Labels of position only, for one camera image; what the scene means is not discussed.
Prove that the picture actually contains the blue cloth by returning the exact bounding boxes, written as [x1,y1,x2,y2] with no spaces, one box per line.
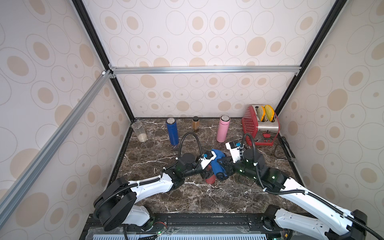
[211,149,229,181]

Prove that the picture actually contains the red thermos bottle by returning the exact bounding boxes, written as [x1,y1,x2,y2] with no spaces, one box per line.
[204,166,216,185]

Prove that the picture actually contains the pink thermos bottle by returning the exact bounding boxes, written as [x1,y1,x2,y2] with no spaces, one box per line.
[217,115,231,143]

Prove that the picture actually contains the blue thermos bottle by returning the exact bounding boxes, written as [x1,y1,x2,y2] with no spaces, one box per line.
[166,118,179,146]

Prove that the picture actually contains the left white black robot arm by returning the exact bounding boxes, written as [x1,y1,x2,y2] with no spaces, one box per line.
[93,144,217,232]

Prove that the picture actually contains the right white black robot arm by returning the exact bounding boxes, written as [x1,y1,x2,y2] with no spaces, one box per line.
[211,134,382,240]

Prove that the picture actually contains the red polka dot toaster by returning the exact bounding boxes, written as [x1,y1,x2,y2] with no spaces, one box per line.
[242,105,280,146]

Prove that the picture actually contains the small brown spice jar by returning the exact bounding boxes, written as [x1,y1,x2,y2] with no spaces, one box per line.
[192,116,200,132]

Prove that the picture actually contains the left yellow toast slice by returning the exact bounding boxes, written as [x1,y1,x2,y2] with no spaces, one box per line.
[256,106,266,122]

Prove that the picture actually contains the yellow toast slice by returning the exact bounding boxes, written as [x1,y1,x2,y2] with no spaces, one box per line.
[256,106,266,122]
[264,105,275,122]

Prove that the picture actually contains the right yellow toast slice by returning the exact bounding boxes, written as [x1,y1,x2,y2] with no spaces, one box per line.
[264,105,275,122]

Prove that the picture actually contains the clear glass cup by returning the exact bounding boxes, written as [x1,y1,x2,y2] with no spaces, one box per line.
[131,121,148,143]

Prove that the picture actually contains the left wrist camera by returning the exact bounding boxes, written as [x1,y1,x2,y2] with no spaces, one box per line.
[200,151,217,170]

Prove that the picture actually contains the black toaster power cable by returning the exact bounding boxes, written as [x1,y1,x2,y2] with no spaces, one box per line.
[271,134,298,164]

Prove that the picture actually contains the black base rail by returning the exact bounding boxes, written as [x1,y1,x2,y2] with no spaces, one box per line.
[78,212,340,240]

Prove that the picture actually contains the horizontal aluminium rail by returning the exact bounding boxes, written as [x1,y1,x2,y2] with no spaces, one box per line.
[111,65,302,75]

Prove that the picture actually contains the left diagonal aluminium rail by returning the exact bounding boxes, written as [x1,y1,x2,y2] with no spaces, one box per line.
[1,70,112,227]

